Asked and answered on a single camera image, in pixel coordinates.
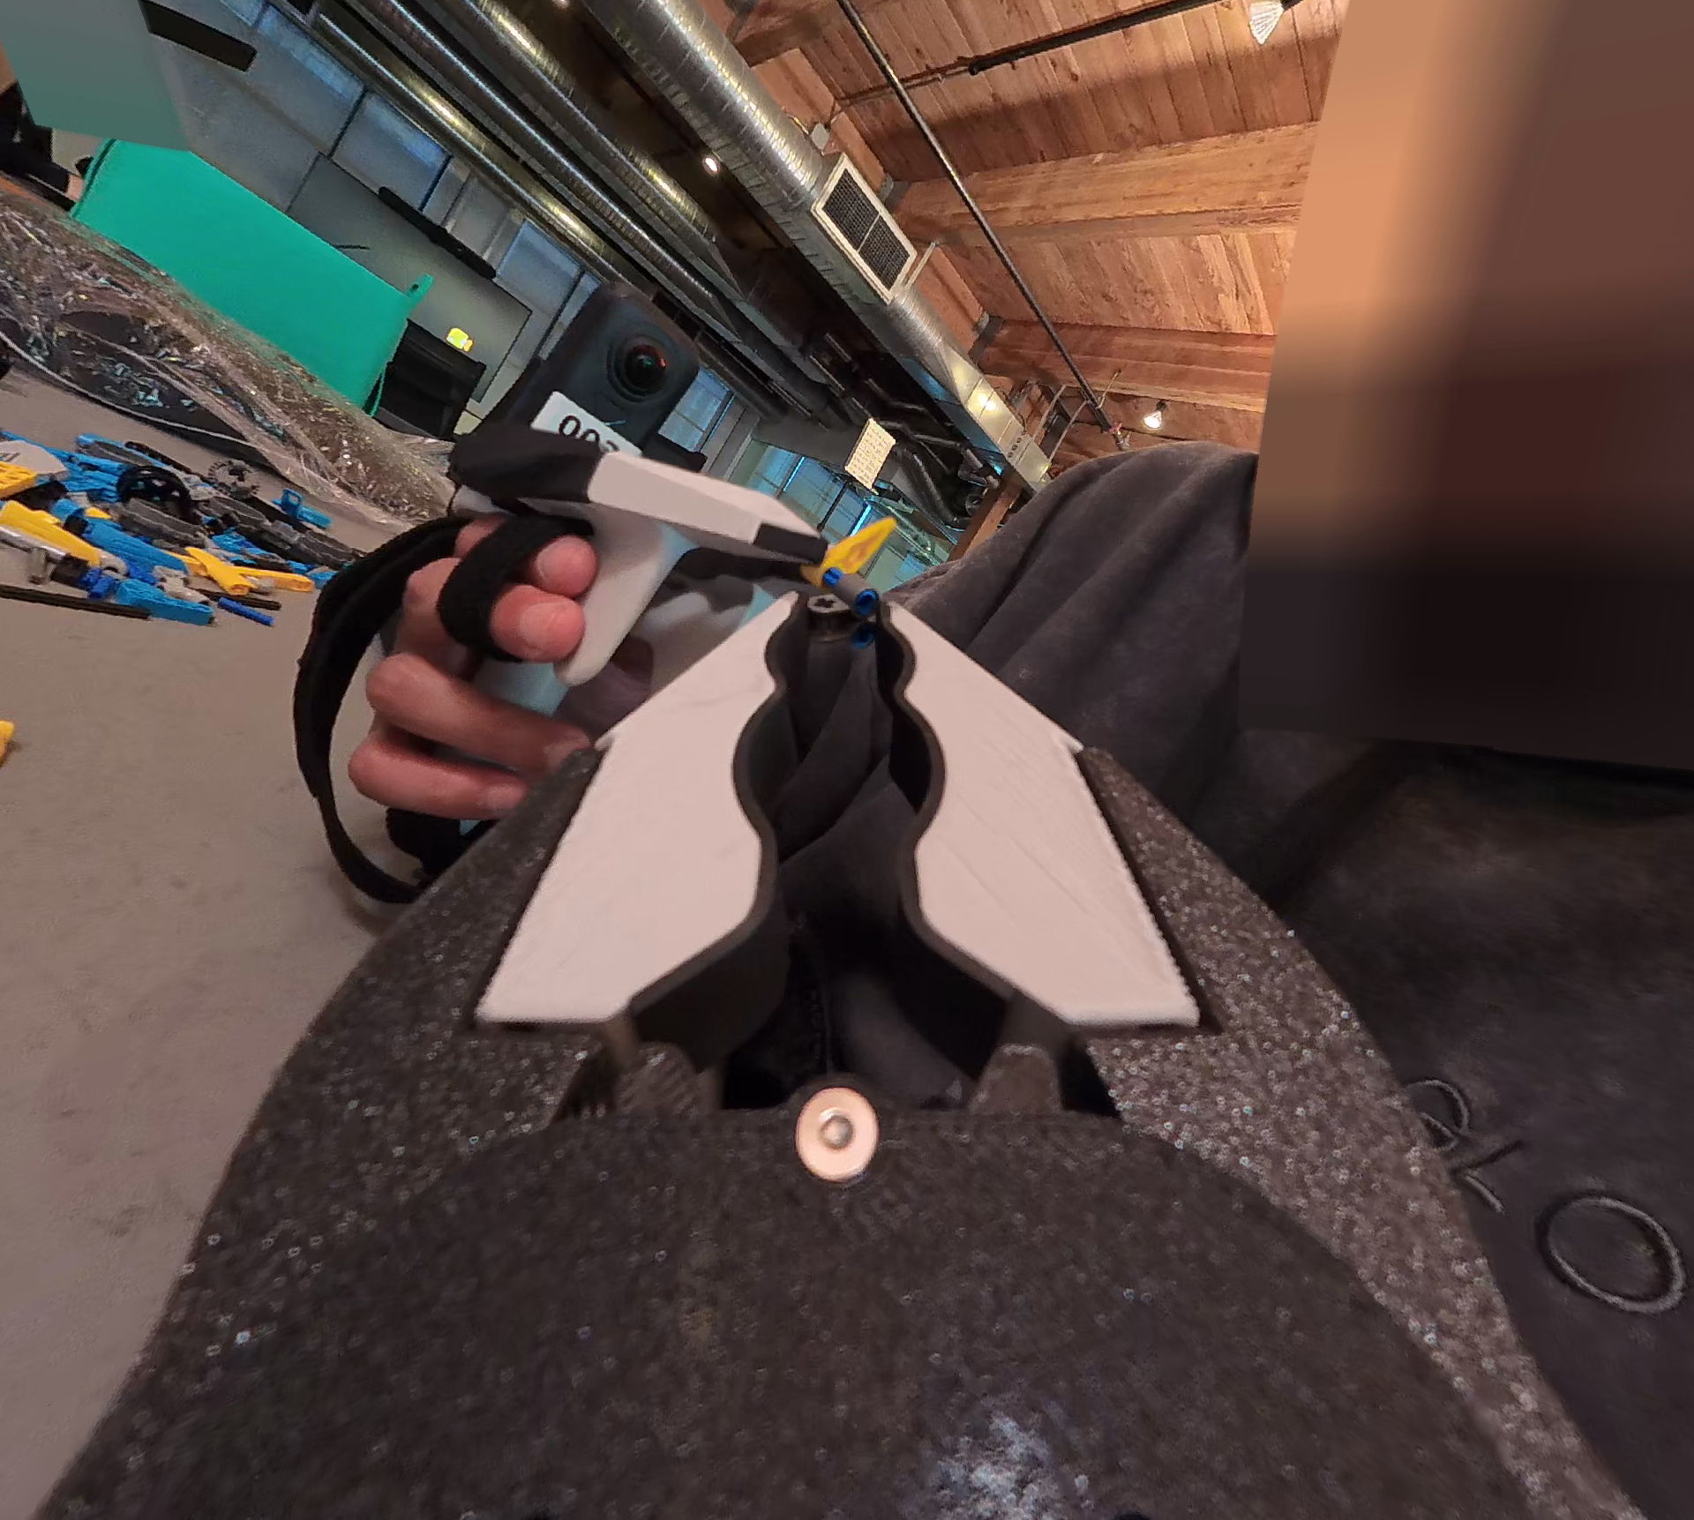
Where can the black ceiling light rail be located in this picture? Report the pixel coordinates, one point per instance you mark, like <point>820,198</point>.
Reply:
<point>1162,10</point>

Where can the person's right forearm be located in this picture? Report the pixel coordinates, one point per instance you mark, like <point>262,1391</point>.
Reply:
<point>1099,618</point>

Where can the person's right hand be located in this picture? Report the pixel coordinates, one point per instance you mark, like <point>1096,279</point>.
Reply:
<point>439,728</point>

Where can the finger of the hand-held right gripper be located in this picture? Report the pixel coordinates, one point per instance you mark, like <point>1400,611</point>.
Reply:
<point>713,510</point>
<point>702,618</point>

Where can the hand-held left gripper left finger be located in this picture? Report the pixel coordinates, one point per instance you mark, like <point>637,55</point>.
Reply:
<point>637,860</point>

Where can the black ceiling pipe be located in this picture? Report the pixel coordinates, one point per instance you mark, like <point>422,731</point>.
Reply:
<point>912,114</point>

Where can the grey connector brick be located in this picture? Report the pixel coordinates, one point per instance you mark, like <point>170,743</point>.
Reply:
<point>833,618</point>

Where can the pile of building bricks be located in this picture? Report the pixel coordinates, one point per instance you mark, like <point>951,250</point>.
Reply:
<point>135,544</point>

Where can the silver ventilation duct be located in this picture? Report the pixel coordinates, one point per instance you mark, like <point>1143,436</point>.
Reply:
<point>688,50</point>

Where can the teal green panel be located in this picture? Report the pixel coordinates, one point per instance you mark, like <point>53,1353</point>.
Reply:
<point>238,264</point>

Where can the yellow long wedge brick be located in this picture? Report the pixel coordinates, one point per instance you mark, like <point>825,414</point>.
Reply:
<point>865,549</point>

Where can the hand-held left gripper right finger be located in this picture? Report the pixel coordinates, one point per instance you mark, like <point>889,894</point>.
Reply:
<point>1044,875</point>

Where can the clear plastic bag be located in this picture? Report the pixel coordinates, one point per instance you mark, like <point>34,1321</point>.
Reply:
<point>198,383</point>

